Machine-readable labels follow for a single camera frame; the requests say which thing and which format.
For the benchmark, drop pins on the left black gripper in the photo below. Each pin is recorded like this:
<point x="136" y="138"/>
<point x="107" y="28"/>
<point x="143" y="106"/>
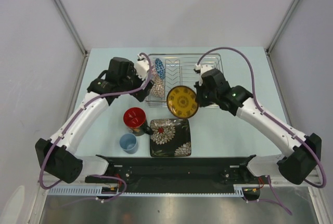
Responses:
<point x="140" y="95"/>

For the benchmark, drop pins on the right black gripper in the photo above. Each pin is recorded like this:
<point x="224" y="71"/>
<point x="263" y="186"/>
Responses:
<point x="202" y="103"/>

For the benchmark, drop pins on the red patterned white bowl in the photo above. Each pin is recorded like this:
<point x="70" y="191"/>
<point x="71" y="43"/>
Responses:
<point x="158" y="88"/>

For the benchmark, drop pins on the blue triangle patterned bowl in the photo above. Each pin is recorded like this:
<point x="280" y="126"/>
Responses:
<point x="160" y="69"/>

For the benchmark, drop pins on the yellow patterned round plate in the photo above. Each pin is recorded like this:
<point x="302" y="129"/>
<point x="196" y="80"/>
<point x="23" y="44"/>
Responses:
<point x="181" y="102"/>

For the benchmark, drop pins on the red and black mug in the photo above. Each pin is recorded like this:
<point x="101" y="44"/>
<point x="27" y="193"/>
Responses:
<point x="136" y="121"/>

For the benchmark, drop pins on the steel wire dish rack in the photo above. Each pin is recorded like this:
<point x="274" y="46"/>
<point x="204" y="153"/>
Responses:
<point x="179" y="71"/>

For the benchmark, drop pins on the black floral square plate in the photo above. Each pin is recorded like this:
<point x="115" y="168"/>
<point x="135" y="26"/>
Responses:
<point x="170" y="138"/>

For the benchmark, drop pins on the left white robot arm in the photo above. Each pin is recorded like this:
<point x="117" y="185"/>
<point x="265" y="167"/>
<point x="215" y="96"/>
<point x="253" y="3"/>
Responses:
<point x="56" y="155"/>

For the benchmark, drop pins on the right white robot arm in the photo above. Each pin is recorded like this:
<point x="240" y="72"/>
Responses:
<point x="300" y="153"/>

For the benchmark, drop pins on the light blue plastic cup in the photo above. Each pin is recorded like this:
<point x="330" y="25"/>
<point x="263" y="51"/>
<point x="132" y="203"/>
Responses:
<point x="129" y="143"/>

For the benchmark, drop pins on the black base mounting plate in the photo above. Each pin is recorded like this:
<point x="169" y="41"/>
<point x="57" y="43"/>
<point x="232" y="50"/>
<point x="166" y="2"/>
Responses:
<point x="185" y="175"/>

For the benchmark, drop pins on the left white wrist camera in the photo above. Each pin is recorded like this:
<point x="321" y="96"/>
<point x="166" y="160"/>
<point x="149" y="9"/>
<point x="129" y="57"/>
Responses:
<point x="143" y="67"/>

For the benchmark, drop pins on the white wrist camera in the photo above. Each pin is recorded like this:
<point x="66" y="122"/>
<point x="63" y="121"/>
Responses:
<point x="201" y="69"/>
<point x="143" y="67"/>

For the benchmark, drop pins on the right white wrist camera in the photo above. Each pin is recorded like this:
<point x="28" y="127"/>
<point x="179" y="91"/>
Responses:
<point x="201" y="69"/>

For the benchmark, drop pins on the right slotted cable duct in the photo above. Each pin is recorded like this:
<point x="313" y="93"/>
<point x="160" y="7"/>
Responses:
<point x="250" y="191"/>

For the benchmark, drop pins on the slotted cable duct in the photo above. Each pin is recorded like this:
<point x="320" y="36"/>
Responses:
<point x="81" y="190"/>
<point x="250" y="191"/>

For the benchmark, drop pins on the left slotted cable duct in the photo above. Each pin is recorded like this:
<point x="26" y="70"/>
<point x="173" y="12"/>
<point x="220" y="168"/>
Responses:
<point x="81" y="190"/>

